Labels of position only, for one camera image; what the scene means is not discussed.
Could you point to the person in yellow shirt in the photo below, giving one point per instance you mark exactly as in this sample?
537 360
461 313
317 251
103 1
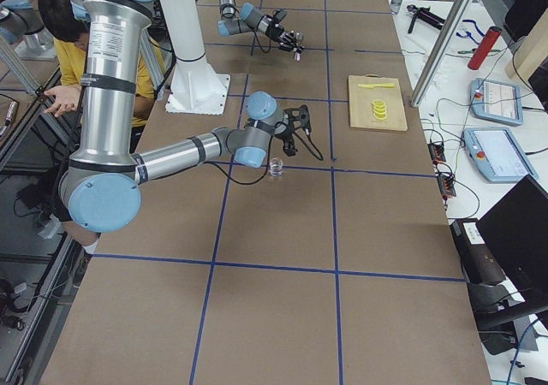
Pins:
104 75

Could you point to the orange connector block near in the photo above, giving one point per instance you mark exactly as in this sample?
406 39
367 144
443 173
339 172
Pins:
446 184

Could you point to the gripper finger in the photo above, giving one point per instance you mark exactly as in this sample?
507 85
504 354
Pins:
297 50
294 147
287 147
297 36

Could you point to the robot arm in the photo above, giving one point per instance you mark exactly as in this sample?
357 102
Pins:
249 145
250 19

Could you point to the wooden board upright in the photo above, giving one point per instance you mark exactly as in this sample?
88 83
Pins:
531 53

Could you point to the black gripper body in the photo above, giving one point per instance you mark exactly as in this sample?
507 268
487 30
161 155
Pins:
286 135
276 31

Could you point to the black handheld tool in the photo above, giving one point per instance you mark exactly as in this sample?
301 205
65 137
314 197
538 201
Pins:
424 14

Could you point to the black monitor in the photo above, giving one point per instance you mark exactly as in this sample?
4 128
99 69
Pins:
515 231

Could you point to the black box on desk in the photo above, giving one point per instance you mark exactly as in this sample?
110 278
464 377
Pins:
479 264

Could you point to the teach pendant near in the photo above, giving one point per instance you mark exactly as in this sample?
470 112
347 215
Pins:
497 155

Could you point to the orange connector block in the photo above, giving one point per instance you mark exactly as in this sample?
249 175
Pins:
446 184
436 151

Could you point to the wooden cutting board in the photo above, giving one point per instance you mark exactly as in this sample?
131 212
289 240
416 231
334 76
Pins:
360 104

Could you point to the orange connector block far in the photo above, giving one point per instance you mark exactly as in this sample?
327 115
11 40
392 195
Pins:
436 151

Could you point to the steel jigger shaker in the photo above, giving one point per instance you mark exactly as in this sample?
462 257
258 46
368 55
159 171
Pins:
297 58

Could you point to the teach pendant far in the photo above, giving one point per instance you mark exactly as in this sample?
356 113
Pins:
496 101

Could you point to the aluminium frame post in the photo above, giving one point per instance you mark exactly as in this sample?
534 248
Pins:
439 49

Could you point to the clear glass measuring cup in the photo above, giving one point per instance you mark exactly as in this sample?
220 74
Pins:
276 167

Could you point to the yellow plastic knife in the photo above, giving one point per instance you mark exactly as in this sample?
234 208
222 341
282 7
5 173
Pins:
377 85

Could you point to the teach pendant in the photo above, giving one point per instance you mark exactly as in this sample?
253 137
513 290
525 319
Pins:
496 101
497 155

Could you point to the red water bottle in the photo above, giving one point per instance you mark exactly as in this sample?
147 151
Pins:
484 48

